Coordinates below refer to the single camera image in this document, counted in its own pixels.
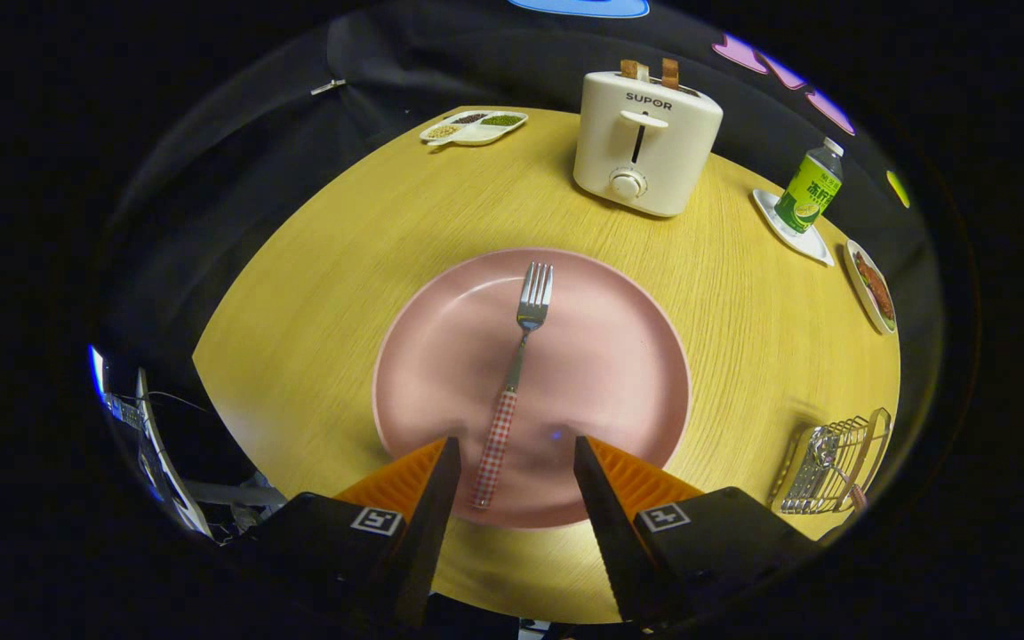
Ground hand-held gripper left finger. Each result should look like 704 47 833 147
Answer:
236 436 462 628

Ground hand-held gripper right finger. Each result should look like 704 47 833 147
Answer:
572 436 820 623

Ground checkered handle fork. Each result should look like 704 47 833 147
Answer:
472 261 555 510

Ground checkered handle spoon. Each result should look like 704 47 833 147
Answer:
810 427 868 512

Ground pink plate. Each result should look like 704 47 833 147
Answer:
372 247 692 531

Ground metal drain basket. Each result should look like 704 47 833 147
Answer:
768 408 892 516

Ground white food plate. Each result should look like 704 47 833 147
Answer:
844 238 898 335

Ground white square coaster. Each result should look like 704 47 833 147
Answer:
751 188 835 267

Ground brown meat piece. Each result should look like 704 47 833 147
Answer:
856 253 895 321

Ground white toaster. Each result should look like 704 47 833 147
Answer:
572 71 724 218

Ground green label drink bottle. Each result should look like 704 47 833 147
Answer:
774 137 844 235

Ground black backdrop cloth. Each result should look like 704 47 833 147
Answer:
99 0 944 499

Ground white divided condiment dish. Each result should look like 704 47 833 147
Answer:
420 109 529 148

